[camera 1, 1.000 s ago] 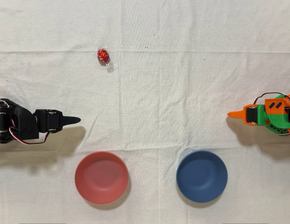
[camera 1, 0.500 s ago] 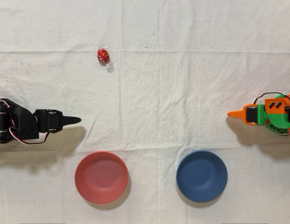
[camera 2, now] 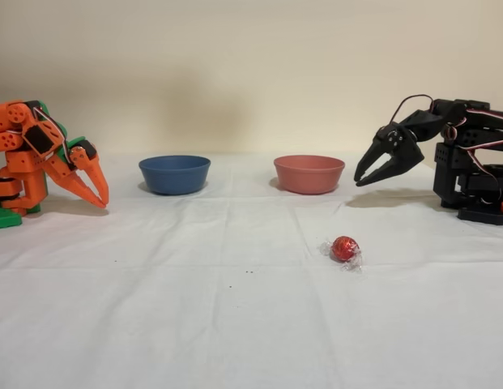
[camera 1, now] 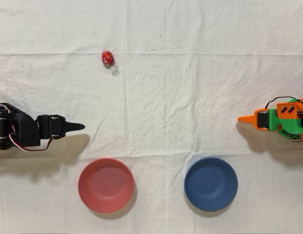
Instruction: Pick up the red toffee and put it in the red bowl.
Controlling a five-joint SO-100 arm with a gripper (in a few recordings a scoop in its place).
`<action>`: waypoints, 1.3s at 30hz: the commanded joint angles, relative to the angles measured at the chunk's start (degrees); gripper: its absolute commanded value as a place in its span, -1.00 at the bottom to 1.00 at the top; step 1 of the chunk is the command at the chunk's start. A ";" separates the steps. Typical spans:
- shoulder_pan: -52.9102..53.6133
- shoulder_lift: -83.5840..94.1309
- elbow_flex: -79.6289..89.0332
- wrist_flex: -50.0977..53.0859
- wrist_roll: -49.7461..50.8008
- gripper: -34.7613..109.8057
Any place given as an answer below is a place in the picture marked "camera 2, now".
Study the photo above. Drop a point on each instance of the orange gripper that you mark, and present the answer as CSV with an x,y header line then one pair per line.
x,y
82,163

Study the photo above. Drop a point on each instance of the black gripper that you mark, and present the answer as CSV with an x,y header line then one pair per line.
x,y
390,147

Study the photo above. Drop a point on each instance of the red candy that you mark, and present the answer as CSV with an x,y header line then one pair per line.
x,y
344,248

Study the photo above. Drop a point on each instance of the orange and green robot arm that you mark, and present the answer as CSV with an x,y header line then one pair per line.
x,y
20,162

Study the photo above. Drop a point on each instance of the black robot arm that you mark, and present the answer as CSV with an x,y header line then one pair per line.
x,y
470,142

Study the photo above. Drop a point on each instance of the red bowl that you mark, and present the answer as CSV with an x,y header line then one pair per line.
x,y
309,174

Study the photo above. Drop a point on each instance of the blue bowl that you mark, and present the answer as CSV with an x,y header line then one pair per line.
x,y
174,176

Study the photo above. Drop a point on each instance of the white tablecloth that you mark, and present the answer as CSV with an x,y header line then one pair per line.
x,y
235,304

